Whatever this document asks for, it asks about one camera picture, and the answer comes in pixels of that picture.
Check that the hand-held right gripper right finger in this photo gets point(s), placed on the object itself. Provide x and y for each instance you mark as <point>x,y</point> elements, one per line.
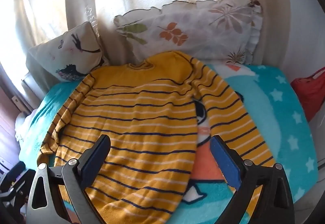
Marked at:
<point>224,160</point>

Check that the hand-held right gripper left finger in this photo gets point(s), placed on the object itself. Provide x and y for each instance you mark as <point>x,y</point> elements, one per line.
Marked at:
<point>95,160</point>

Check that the yellow striped sweater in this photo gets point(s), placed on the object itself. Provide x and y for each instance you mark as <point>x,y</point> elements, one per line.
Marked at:
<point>139,117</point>

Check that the teal printed fleece blanket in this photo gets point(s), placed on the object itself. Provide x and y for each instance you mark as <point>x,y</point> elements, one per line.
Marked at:
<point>274,112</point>

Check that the white bed sheet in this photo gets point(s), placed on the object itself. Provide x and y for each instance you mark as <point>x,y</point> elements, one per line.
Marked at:
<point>24,125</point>

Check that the black equipment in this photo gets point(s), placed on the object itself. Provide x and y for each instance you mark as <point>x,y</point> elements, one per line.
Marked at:
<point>15,183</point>

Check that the reddish wooden cabinet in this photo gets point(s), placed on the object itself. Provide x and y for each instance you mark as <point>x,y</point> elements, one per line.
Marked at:
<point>7,122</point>

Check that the red cloth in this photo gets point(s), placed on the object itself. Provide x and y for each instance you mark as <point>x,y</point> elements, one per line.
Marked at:
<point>308,92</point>

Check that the leaf print pillow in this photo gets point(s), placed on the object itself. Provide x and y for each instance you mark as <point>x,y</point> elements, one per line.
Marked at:
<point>198,36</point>

